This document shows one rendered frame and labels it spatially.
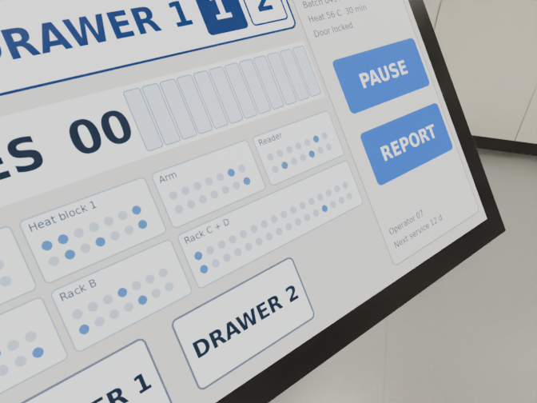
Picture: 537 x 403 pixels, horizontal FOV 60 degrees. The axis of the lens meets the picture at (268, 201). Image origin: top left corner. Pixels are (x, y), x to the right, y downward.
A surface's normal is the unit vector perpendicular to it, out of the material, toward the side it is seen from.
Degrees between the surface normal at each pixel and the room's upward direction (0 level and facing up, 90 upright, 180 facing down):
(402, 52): 50
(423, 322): 0
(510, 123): 90
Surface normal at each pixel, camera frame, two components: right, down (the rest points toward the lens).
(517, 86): -0.22, 0.59
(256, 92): 0.49, -0.12
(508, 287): 0.03, -0.79
